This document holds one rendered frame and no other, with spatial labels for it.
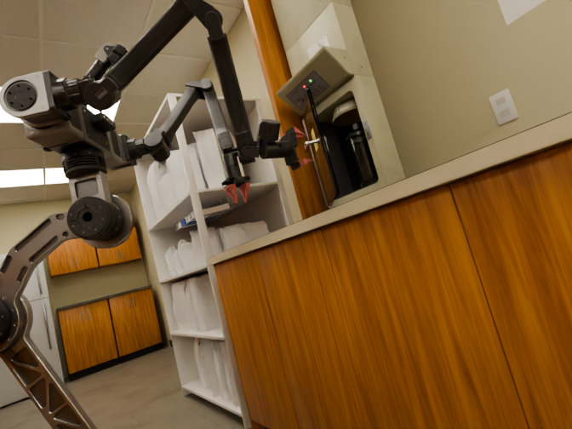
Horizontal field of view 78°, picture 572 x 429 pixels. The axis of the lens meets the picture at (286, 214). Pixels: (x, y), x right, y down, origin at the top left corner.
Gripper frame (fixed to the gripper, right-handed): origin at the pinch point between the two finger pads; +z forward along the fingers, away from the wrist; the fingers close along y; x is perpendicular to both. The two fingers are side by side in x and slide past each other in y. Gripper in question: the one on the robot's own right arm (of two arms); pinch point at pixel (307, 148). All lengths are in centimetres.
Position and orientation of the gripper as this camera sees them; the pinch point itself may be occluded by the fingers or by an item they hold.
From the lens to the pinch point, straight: 131.9
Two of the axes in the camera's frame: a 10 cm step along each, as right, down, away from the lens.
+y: -2.6, -9.6, 1.2
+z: 8.0, -1.5, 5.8
